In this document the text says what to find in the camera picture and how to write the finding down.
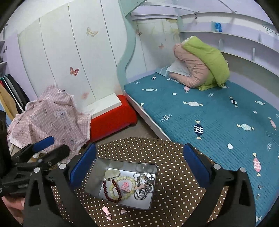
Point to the person's left hand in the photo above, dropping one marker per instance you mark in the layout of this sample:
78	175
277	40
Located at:
14	206

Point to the grey metal tin box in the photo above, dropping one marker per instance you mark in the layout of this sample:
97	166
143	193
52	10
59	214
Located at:
122	170

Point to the white pillow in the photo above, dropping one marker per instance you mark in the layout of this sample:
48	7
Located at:
177	68

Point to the white board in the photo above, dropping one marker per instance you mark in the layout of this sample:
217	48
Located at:
104	104

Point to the row of hanging clothes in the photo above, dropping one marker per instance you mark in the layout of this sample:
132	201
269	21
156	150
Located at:
13	93

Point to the small blue box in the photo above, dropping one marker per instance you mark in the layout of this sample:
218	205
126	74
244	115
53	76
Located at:
218	26

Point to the faded pink sticker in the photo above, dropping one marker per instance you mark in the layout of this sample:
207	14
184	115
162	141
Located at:
85	95

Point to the pink butterfly sticker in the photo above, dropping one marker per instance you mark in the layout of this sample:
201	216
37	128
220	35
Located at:
74	71

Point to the white wardrobe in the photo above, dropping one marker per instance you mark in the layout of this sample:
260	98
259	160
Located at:
65	48

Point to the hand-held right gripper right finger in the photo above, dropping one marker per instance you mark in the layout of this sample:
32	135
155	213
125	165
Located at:
195	167

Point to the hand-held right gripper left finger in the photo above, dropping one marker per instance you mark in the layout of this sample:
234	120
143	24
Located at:
84	162

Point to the small butterfly wall sticker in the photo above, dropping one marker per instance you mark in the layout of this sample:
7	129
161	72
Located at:
161	45
138	32

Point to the green quilt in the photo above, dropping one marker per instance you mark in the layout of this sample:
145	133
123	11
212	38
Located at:
211	61

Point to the cream butterfly sticker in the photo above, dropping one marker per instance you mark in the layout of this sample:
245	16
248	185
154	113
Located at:
91	32

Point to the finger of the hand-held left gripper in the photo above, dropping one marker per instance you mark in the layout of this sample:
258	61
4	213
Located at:
43	141
58	152

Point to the pink flower charm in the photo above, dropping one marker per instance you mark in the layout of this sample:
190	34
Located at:
106	210
124	211
125	186

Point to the brown polka dot tablecloth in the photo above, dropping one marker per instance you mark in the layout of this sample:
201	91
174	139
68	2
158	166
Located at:
174	185

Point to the teal bunk bed frame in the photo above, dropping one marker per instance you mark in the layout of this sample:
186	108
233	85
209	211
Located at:
124	63

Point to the pink quilt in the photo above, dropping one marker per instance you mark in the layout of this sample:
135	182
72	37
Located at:
194	67

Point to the red storage ottoman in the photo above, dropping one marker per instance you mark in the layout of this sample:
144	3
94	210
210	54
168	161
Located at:
113	122

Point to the pale green jade pendant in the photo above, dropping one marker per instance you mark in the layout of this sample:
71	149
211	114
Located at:
112	173

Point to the pink bear print cloth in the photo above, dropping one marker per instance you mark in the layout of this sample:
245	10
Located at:
48	117

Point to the teal candy print bed cover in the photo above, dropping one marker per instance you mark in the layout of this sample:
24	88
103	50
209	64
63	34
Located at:
207	113

